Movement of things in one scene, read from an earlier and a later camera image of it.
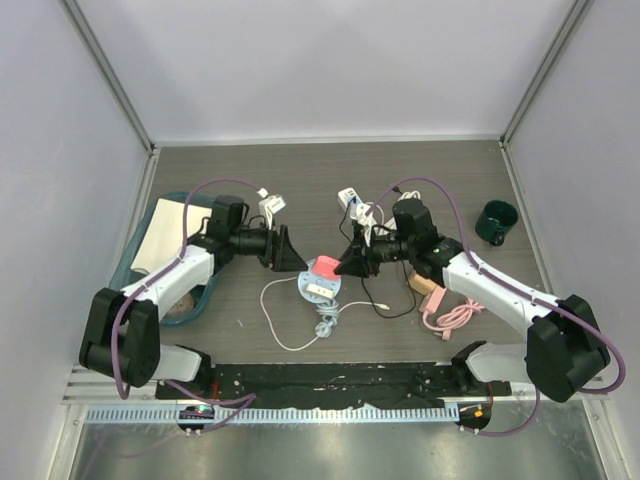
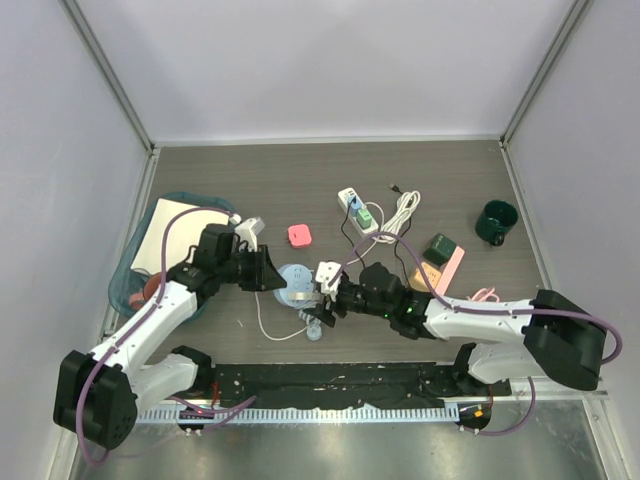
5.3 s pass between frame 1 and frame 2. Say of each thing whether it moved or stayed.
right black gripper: moved
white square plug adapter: moved
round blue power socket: moved
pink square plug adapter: moved
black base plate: stayed
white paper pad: stayed
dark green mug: stayed
